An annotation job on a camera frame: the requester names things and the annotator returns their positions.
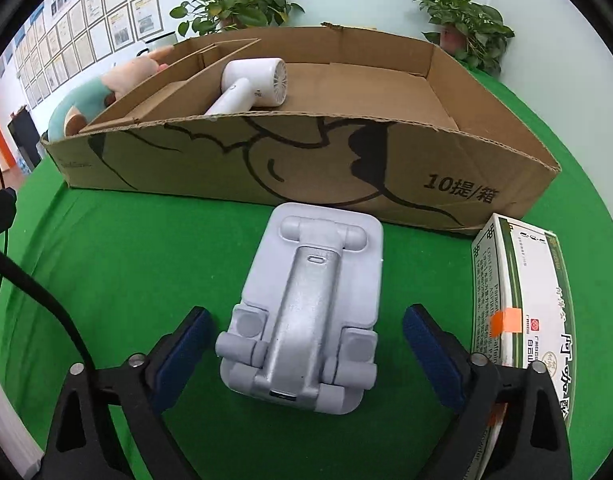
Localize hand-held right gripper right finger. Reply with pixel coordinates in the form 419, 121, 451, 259
404, 303, 572, 480

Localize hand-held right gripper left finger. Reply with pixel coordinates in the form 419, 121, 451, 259
36, 306, 212, 480

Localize white folding phone stand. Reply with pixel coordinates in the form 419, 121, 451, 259
215, 202, 385, 415

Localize large cardboard box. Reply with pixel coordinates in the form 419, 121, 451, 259
40, 22, 561, 237

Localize white hair dryer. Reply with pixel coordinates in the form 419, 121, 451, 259
202, 56, 288, 117

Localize black cabinet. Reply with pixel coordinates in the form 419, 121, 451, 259
9, 105, 42, 173

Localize green tablecloth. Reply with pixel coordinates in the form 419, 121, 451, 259
0, 77, 613, 480

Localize white and green medicine box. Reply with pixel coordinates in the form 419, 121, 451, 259
469, 212, 572, 480

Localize teal and pink plush toy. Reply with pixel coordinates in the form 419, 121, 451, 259
47, 45, 174, 138

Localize white container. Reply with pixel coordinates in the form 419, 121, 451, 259
136, 32, 180, 58

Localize leafy green potted plant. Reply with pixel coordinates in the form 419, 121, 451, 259
169, 0, 306, 38

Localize potted plant in pink pot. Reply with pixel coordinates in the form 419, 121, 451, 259
401, 0, 516, 78

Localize black cable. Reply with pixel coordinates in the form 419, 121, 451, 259
0, 242, 94, 376

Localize wall of framed certificates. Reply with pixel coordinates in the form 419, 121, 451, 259
0, 0, 162, 106

